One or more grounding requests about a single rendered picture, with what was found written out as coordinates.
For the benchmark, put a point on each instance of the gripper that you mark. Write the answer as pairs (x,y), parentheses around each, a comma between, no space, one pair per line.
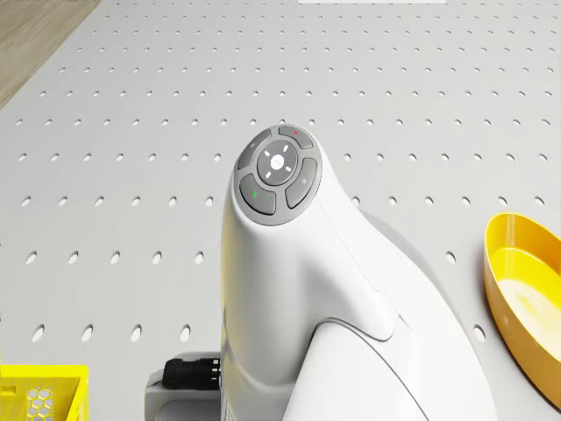
(188,373)

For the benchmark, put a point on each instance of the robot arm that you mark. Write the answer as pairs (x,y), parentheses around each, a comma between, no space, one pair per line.
(315,272)

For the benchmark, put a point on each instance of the yellow basket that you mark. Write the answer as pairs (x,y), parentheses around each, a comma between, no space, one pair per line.
(39,390)

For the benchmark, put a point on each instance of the yellow bowl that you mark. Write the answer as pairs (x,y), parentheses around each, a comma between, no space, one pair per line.
(521,280)

